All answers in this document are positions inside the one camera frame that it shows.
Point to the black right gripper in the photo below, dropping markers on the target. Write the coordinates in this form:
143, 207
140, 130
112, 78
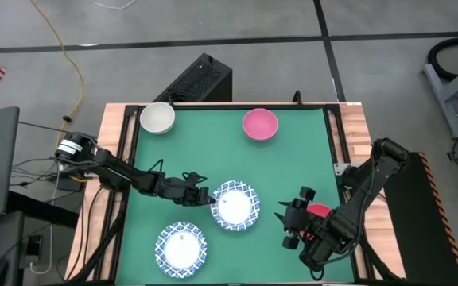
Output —
296, 218

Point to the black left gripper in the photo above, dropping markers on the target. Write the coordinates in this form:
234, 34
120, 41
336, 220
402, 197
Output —
187, 192

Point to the blue patterned paper bowl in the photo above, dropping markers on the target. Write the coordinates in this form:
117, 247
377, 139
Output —
181, 250
235, 206

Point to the red bowl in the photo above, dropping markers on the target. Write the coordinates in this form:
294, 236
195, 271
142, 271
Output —
319, 209

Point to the pink bowl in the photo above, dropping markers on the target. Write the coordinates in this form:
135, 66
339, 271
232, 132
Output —
260, 124

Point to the white bowl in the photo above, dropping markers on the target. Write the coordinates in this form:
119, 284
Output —
157, 117

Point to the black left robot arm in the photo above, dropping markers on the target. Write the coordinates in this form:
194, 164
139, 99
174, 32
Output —
113, 167

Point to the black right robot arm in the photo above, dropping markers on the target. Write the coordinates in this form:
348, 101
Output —
368, 186

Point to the green table mat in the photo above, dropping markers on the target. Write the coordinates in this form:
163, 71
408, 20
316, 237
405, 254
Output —
221, 151

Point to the black computer tower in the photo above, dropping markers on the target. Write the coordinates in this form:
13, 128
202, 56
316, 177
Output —
201, 79

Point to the black ramp with striped edge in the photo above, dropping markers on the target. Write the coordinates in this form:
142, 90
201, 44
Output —
412, 222

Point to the black side desk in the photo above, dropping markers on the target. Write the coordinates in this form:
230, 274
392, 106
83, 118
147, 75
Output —
42, 208

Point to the grey metal stand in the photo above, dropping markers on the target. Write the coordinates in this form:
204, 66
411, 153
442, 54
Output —
439, 89

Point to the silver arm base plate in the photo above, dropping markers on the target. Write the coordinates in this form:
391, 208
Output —
340, 168

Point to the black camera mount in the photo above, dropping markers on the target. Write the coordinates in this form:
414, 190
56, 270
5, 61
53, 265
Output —
297, 97

